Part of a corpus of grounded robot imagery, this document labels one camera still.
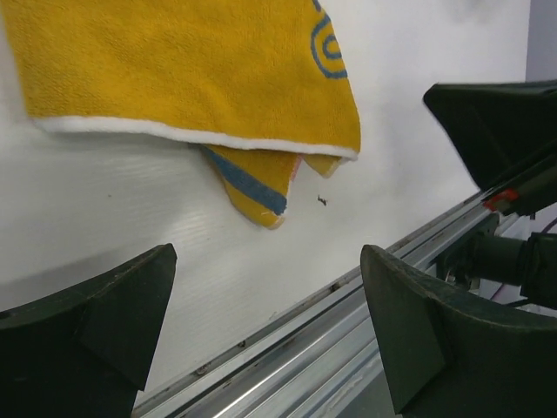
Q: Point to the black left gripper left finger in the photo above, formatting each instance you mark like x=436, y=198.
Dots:
x=86, y=351

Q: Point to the aluminium mounting rail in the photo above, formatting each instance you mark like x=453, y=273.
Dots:
x=275, y=324

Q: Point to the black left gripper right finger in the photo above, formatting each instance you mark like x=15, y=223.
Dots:
x=449, y=353

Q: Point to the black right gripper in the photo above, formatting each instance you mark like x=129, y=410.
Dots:
x=505, y=135

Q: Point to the mustard yellow towel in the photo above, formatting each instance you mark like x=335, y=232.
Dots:
x=260, y=86

